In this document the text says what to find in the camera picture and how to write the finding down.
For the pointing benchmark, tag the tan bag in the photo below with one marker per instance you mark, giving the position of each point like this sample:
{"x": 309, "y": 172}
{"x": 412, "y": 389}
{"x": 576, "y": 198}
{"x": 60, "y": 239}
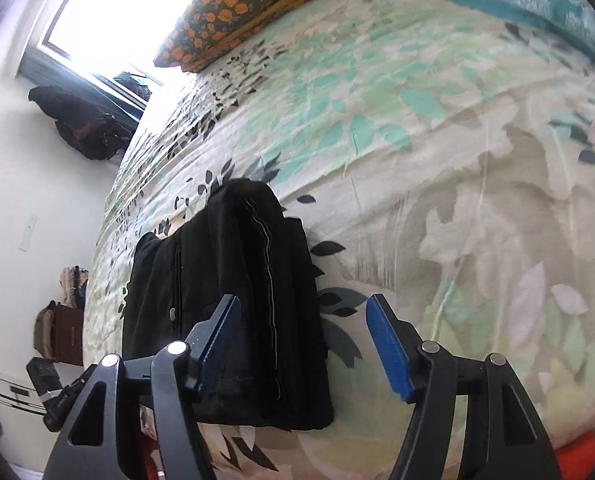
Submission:
{"x": 45, "y": 330}

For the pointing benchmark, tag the leaf printed bedsheet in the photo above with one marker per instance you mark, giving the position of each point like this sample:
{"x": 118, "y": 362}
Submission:
{"x": 427, "y": 160}

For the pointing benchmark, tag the teal damask blanket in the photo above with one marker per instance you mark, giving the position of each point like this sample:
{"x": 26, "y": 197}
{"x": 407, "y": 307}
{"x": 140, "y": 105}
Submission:
{"x": 527, "y": 0}

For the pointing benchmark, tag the white wall switch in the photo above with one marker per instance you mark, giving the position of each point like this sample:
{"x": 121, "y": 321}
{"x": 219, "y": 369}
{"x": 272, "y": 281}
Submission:
{"x": 27, "y": 234}

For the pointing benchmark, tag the brown wooden cabinet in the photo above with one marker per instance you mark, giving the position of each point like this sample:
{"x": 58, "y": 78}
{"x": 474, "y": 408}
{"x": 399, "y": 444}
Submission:
{"x": 70, "y": 335}

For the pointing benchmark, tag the orange floral pillow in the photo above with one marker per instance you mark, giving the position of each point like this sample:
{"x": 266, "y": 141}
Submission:
{"x": 227, "y": 10}

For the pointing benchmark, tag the black pants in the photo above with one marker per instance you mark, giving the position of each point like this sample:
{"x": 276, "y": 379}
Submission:
{"x": 227, "y": 240}

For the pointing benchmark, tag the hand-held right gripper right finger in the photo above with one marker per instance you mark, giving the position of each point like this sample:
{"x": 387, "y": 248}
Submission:
{"x": 390, "y": 345}

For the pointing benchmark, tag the black backpack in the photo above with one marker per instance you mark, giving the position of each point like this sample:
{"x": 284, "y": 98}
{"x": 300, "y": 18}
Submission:
{"x": 77, "y": 120}

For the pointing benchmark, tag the dark clothes on windowsill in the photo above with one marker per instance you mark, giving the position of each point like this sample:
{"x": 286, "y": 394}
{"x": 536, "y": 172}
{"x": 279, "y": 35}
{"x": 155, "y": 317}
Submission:
{"x": 132, "y": 85}

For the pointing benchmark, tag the red cloth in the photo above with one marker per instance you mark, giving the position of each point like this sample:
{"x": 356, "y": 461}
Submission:
{"x": 577, "y": 455}

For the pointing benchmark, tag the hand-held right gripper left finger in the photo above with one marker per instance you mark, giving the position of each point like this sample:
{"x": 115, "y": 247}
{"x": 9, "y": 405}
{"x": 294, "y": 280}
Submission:
{"x": 217, "y": 345}

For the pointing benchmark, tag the bright window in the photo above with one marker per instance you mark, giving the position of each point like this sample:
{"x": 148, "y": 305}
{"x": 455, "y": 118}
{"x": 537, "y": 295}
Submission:
{"x": 117, "y": 15}

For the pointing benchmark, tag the pile of clothes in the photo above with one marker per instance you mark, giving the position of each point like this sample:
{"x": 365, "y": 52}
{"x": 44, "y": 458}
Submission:
{"x": 72, "y": 285}

